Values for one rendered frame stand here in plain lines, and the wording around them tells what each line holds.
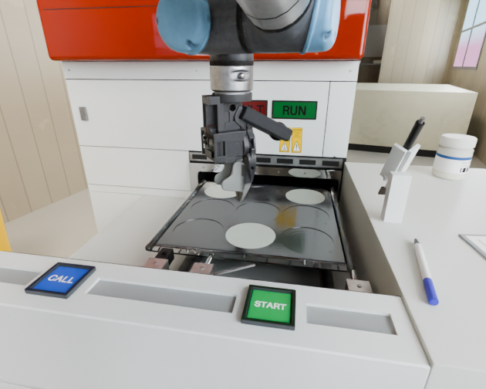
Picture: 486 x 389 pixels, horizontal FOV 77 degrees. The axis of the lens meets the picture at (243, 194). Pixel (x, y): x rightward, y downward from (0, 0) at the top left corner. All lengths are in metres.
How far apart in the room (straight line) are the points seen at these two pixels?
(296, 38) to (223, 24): 0.09
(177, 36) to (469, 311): 0.46
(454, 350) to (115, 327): 0.34
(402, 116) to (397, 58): 2.53
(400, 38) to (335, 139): 6.50
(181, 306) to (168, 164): 0.65
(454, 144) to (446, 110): 4.19
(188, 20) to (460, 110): 4.76
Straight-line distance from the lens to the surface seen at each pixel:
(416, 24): 7.36
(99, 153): 1.07
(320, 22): 0.38
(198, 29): 0.42
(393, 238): 0.53
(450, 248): 0.54
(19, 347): 0.50
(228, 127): 0.56
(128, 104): 0.98
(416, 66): 7.33
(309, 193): 0.82
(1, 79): 3.13
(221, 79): 0.53
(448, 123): 5.05
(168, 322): 0.36
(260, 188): 0.83
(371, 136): 5.00
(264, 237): 0.60
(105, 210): 1.15
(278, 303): 0.36
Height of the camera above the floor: 1.21
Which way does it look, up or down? 23 degrees down
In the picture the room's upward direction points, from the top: straight up
